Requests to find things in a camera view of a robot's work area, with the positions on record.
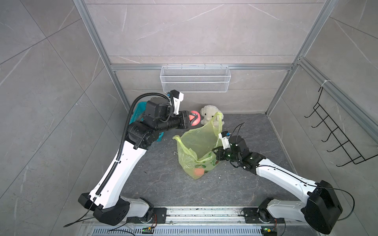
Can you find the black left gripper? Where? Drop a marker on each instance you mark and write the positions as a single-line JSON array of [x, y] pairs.
[[181, 123]]

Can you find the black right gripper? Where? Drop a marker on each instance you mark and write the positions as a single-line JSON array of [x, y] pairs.
[[218, 154]]

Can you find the red peach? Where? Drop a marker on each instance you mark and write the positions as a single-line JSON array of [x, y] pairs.
[[194, 118], [198, 172]]

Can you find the yellow-green avocado plastic bag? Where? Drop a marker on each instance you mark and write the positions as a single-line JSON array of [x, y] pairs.
[[195, 148]]

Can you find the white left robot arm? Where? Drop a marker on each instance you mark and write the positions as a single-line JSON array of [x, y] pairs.
[[105, 201]]

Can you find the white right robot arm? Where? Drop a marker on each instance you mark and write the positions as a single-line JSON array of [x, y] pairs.
[[317, 203]]

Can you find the teal plastic basket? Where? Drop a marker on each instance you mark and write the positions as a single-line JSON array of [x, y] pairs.
[[137, 113]]

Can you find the white plush dog toy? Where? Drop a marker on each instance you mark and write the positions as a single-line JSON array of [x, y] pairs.
[[210, 111]]

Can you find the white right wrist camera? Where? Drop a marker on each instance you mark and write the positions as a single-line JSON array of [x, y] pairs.
[[224, 137]]

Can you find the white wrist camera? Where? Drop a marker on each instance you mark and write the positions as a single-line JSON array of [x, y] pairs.
[[224, 137], [177, 97]]

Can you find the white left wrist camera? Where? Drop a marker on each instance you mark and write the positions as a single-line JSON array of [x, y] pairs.
[[177, 97]]

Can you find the white wire mesh shelf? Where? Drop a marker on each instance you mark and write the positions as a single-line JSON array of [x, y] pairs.
[[195, 78]]

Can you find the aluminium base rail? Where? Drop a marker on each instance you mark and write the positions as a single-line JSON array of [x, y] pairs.
[[201, 221]]

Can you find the black wall hook rack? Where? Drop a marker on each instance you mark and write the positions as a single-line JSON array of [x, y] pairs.
[[343, 142]]

